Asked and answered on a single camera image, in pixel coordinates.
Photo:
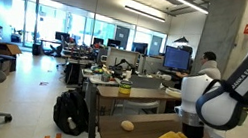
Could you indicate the black slanted metal pole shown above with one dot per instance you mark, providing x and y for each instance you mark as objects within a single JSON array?
[{"x": 92, "y": 118}]

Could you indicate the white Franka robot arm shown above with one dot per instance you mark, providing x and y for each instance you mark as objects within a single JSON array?
[{"x": 218, "y": 108}]

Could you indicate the white chair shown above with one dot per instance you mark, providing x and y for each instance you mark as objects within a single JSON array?
[{"x": 140, "y": 104}]

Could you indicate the long ceiling light strip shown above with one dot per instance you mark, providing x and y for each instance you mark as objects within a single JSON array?
[
  {"x": 145, "y": 14},
  {"x": 182, "y": 1}
]

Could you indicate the black lamp shade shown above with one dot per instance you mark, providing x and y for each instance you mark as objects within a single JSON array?
[{"x": 181, "y": 40}]

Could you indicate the small black robot arm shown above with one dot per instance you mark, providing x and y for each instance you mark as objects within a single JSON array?
[{"x": 121, "y": 64}]

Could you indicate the white desk partition panel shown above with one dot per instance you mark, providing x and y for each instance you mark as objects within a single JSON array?
[{"x": 117, "y": 55}]

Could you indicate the seated person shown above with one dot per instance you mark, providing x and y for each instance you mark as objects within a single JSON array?
[{"x": 210, "y": 68}]

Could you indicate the black backpack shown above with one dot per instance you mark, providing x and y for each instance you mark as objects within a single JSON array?
[{"x": 69, "y": 110}]

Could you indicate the yellow green wipes canister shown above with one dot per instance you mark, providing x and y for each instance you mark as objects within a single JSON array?
[{"x": 125, "y": 87}]

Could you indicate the computer monitor blue screen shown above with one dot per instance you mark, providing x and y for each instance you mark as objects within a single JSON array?
[{"x": 176, "y": 58}]

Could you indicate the open cardboard box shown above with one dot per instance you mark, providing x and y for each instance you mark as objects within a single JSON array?
[{"x": 9, "y": 49}]

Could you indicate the white tape roll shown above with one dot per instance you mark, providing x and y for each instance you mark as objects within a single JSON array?
[{"x": 172, "y": 92}]

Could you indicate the beige potato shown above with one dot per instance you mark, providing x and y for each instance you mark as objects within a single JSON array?
[{"x": 127, "y": 125}]

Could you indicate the brown wooden desk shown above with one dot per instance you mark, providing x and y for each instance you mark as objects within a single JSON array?
[{"x": 140, "y": 93}]

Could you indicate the green storage bin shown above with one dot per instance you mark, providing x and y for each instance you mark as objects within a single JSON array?
[{"x": 243, "y": 117}]

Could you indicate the black trash bin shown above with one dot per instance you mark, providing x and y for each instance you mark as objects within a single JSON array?
[{"x": 36, "y": 49}]

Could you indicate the black computer monitor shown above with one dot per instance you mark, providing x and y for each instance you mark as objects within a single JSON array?
[
  {"x": 98, "y": 41},
  {"x": 113, "y": 43},
  {"x": 139, "y": 47},
  {"x": 62, "y": 36}
]

